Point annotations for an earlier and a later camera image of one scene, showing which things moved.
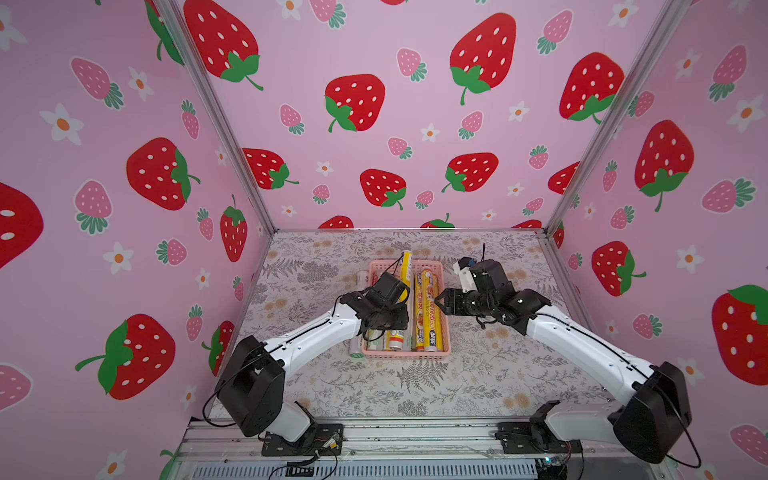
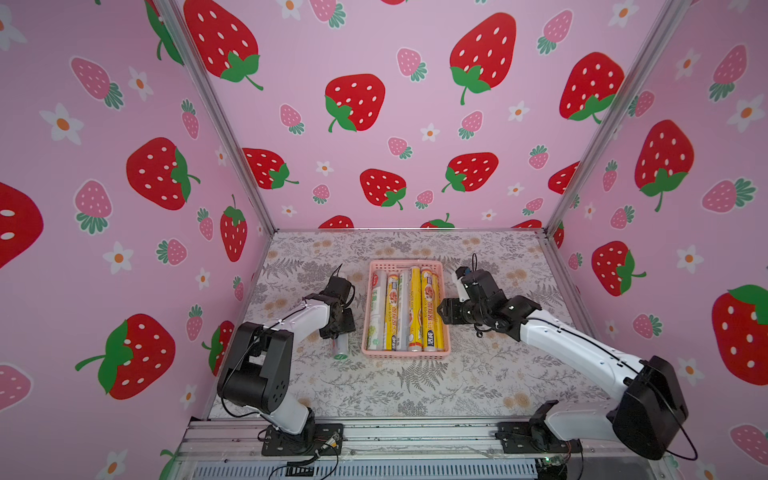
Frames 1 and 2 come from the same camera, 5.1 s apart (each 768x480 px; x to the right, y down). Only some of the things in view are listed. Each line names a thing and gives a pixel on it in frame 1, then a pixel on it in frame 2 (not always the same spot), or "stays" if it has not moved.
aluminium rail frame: x=420 y=448 stays
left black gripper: x=403 y=316 → x=349 y=322
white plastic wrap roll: x=357 y=346 → x=342 y=346
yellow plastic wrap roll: x=432 y=316 stays
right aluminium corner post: x=660 y=31 stays
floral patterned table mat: x=489 y=372 stays
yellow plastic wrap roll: x=392 y=338 → x=415 y=342
